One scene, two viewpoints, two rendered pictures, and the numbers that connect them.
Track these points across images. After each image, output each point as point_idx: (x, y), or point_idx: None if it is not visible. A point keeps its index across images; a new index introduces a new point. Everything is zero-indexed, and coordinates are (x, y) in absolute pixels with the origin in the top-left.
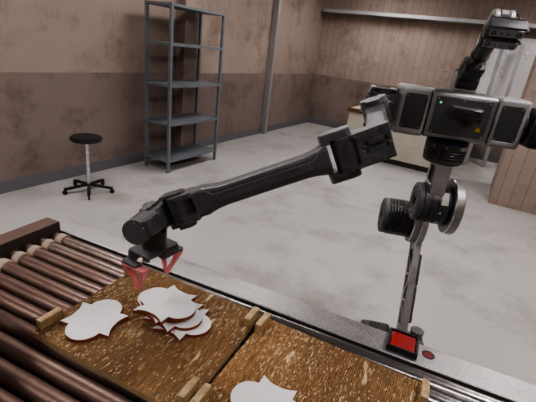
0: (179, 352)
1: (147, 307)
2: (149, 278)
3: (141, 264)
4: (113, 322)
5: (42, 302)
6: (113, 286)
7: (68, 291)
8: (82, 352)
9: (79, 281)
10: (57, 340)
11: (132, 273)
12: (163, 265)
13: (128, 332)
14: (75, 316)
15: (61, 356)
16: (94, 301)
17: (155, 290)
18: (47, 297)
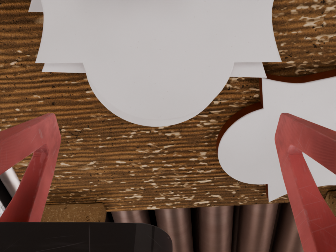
0: None
1: (250, 36)
2: (58, 163)
3: (42, 218)
4: (315, 88)
5: (271, 239)
6: (160, 197)
7: (222, 236)
8: None
9: (181, 246)
10: None
11: (324, 225)
12: (48, 173)
13: (320, 22)
14: (329, 177)
15: None
16: (238, 188)
17: (133, 94)
18: (262, 244)
